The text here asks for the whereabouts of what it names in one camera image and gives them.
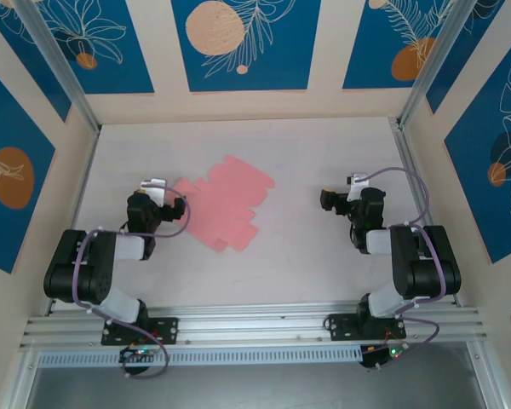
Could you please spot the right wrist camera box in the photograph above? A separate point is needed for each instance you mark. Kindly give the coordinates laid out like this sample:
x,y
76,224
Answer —
x,y
357,183

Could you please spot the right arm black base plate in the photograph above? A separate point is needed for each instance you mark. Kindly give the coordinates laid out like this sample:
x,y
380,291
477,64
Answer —
x,y
338,326

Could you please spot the grey metal sheet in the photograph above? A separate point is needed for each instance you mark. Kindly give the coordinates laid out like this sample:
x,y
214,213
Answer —
x,y
255,387

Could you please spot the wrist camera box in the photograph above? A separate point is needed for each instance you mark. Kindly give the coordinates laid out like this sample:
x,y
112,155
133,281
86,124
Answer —
x,y
357,183
155,189

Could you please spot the blue floral wall poster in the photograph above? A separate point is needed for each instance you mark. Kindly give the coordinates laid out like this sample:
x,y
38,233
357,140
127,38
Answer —
x,y
472,55
8,179
21,55
106,51
392,42
494,179

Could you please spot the pink paper box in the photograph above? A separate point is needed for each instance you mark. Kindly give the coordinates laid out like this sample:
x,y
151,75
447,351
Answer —
x,y
230,200

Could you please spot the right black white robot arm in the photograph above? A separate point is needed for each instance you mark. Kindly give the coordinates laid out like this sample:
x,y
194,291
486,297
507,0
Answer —
x,y
426,264

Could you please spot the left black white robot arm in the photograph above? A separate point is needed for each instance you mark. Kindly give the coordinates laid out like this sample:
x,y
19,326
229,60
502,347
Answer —
x,y
89,264

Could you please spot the blue poster with beige circle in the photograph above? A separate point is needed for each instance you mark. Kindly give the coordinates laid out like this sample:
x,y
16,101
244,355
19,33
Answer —
x,y
247,42

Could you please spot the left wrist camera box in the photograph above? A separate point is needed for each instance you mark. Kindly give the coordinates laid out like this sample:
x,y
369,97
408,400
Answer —
x,y
155,189

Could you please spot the aluminium mounting rail beam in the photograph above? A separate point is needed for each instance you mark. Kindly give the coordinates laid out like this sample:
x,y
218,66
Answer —
x,y
247,319

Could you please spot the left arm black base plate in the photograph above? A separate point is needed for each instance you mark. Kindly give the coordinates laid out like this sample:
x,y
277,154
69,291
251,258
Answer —
x,y
170,330

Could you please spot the aluminium frame post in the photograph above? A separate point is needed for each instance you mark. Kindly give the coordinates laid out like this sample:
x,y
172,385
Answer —
x,y
434,64
59,64

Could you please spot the aluminium table side rail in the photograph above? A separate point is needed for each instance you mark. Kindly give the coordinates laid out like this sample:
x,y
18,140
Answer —
x,y
406,149
85,179

